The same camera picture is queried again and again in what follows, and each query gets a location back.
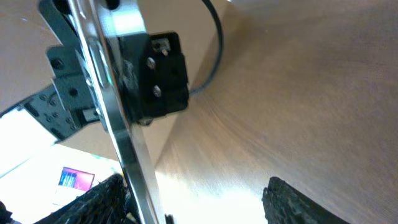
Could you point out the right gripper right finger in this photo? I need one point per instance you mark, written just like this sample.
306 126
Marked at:
284 204

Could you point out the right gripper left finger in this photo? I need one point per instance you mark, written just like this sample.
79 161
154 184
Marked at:
104 203

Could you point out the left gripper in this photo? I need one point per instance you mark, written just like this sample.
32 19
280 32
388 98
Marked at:
154 82

